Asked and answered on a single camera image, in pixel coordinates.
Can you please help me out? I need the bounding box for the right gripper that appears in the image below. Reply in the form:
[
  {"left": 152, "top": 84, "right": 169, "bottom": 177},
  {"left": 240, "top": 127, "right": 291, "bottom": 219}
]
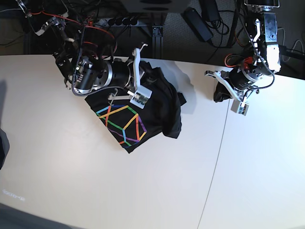
[{"left": 107, "top": 43, "right": 148, "bottom": 103}]

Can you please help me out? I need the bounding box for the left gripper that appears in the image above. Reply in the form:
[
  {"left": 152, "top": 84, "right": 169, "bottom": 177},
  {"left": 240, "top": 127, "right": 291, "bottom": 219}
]
[{"left": 205, "top": 68, "right": 260, "bottom": 102}]

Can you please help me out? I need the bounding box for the dark grey T-shirt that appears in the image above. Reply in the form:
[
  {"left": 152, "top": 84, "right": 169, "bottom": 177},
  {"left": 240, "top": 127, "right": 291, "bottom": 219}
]
[{"left": 85, "top": 62, "right": 186, "bottom": 153}]

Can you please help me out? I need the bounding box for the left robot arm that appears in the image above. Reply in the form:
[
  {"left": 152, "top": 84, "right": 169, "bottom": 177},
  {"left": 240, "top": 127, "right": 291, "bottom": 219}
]
[{"left": 212, "top": 0, "right": 281, "bottom": 103}]

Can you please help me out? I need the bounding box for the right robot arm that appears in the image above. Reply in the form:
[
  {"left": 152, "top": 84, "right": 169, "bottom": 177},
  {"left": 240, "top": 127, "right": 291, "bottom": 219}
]
[{"left": 17, "top": 0, "right": 152, "bottom": 108}]

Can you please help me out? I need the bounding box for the white power strip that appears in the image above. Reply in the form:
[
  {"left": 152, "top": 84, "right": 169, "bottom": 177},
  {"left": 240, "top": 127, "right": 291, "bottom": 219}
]
[{"left": 93, "top": 17, "right": 141, "bottom": 28}]

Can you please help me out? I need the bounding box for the black power adapter brick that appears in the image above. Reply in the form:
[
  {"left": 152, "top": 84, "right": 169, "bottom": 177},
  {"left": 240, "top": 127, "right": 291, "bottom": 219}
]
[{"left": 182, "top": 7, "right": 214, "bottom": 42}]

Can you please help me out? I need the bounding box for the dark object at table edge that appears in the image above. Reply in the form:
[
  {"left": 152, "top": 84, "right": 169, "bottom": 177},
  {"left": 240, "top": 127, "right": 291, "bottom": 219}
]
[{"left": 0, "top": 129, "right": 10, "bottom": 169}]

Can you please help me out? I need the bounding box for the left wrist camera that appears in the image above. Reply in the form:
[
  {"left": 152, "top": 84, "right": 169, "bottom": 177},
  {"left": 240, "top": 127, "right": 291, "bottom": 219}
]
[{"left": 231, "top": 100, "right": 249, "bottom": 116}]

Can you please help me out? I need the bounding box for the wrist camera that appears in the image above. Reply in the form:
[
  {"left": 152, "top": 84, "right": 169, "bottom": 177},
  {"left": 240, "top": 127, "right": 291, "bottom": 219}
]
[
  {"left": 128, "top": 85, "right": 152, "bottom": 109},
  {"left": 231, "top": 100, "right": 249, "bottom": 116}
]

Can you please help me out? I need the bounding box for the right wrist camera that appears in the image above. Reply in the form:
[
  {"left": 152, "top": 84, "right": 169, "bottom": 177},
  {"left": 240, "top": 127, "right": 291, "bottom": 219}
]
[{"left": 128, "top": 85, "right": 152, "bottom": 109}]

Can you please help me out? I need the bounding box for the aluminium frame post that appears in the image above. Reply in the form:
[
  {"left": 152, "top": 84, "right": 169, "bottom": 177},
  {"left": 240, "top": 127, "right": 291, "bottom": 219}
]
[{"left": 151, "top": 12, "right": 167, "bottom": 59}]

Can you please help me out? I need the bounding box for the white cable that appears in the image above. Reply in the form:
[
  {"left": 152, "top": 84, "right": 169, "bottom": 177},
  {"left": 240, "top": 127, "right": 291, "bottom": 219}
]
[{"left": 278, "top": 26, "right": 305, "bottom": 62}]

